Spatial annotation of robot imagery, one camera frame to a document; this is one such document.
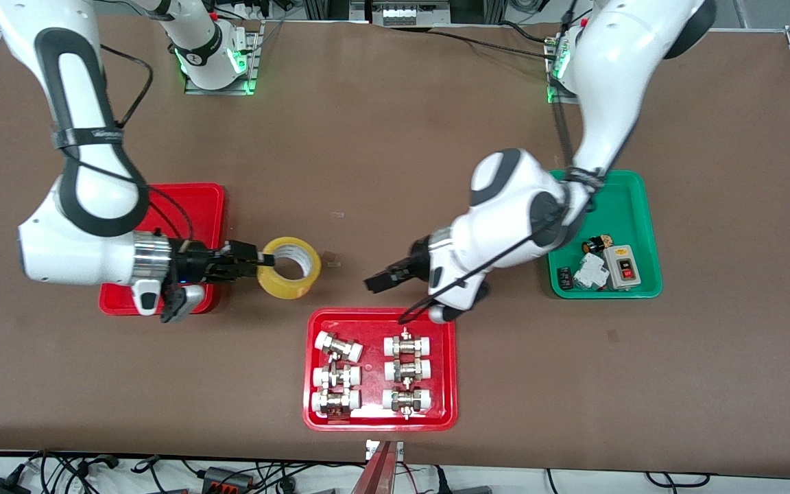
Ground yellow tape roll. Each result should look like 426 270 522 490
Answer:
256 236 322 301

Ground empty red plastic tray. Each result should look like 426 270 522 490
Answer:
98 183 226 316

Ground red tray holding fittings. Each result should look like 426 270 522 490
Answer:
302 307 459 432

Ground green plastic tray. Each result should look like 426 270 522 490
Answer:
547 169 664 301

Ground metal fitting with white caps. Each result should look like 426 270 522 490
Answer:
310 388 362 419
381 386 434 420
383 327 435 358
383 357 433 384
314 331 365 364
311 364 362 390

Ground white circuit breaker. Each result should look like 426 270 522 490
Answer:
572 252 609 291

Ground black round orange component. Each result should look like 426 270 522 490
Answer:
581 233 614 257

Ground red metal bar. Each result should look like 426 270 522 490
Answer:
350 440 396 494

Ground grey connector box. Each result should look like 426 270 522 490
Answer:
202 466 256 493

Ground white power strip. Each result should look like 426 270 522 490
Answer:
370 0 452 27

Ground small metal bracket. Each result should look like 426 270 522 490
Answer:
365 439 405 461

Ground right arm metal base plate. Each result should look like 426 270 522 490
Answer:
184 19 263 96

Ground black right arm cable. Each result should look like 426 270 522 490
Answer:
52 44 195 242

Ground grey switch box red buttons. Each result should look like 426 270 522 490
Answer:
602 244 642 291

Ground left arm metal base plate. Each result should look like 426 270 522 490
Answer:
547 26 582 106

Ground long black table cable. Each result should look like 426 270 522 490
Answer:
387 26 555 58

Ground short black table cable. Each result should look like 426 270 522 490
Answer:
498 21 555 45

